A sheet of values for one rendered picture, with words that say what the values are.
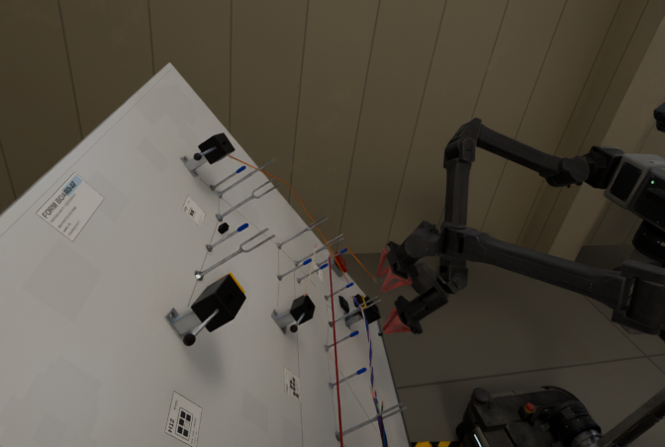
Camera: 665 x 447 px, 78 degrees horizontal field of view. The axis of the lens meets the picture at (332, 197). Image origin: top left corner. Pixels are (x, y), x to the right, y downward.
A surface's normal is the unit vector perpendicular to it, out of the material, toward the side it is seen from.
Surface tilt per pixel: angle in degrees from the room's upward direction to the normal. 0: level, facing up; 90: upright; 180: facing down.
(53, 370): 50
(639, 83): 90
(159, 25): 90
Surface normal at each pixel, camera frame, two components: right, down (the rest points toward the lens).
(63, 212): 0.84, -0.50
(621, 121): 0.22, 0.50
